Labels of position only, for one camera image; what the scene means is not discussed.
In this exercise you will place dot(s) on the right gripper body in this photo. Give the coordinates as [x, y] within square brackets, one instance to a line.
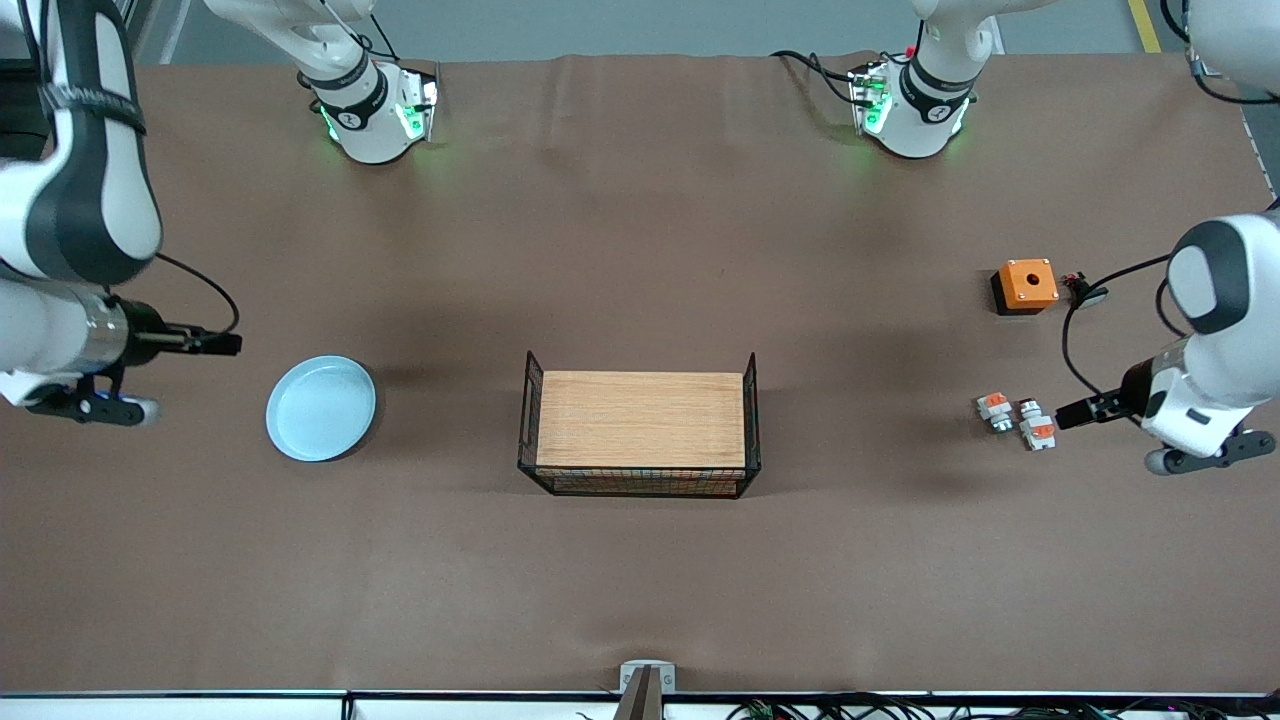
[147, 332]

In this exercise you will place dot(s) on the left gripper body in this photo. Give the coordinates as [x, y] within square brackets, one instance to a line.
[1132, 390]

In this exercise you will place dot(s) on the light blue round plate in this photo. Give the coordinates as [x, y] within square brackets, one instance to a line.
[320, 408]

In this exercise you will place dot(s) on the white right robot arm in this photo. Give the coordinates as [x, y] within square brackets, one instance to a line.
[100, 200]

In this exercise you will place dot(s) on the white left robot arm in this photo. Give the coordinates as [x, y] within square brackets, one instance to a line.
[1215, 270]

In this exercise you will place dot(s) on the black mushroom push button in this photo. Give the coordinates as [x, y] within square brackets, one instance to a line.
[1088, 295]

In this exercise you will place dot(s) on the orange button box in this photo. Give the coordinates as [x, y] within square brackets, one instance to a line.
[1040, 290]

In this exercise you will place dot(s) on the wooden board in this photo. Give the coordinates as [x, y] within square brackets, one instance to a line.
[640, 420]

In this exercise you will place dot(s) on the brown table cover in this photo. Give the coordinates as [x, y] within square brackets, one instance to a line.
[640, 250]

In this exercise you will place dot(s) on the green push button switch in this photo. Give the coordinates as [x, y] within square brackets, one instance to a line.
[995, 410]

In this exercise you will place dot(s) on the white table edge rail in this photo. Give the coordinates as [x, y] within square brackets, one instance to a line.
[200, 708]

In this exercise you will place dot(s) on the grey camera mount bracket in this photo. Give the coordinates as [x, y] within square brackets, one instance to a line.
[648, 690]

